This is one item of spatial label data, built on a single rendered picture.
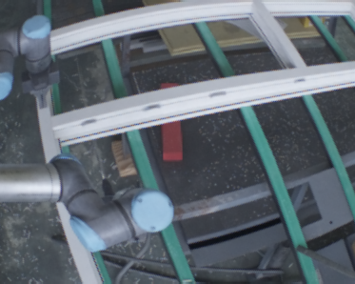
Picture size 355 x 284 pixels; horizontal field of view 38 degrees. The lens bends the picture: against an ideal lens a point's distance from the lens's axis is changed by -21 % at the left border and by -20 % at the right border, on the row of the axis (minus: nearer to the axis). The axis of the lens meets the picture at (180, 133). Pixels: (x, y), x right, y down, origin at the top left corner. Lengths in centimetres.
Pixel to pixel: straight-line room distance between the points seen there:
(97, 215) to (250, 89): 78
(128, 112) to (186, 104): 16
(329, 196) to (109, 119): 70
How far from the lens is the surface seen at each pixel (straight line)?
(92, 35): 203
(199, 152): 205
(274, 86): 185
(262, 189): 170
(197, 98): 176
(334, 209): 168
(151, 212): 120
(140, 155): 169
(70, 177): 125
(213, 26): 243
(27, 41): 150
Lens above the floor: 222
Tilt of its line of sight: 51 degrees down
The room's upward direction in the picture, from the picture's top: 4 degrees clockwise
